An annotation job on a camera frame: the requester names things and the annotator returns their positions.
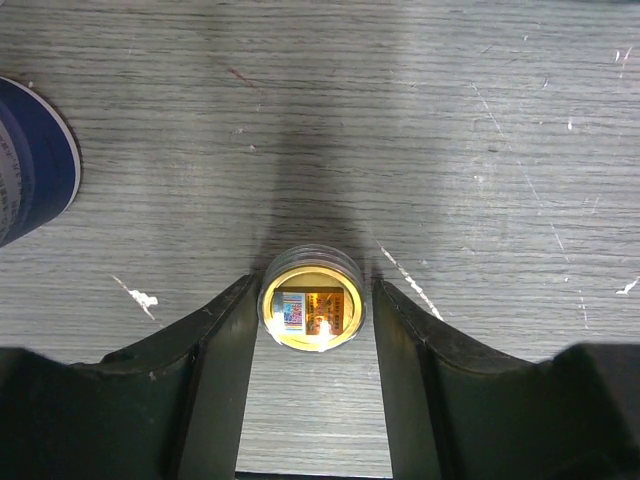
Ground white bottle cap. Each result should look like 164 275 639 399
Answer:
1 77 81 246

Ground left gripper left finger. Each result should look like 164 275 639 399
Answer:
1 275 258 479

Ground clear gold bottle lid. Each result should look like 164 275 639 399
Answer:
257 244 366 353

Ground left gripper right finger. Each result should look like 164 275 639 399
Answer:
372 280 639 479

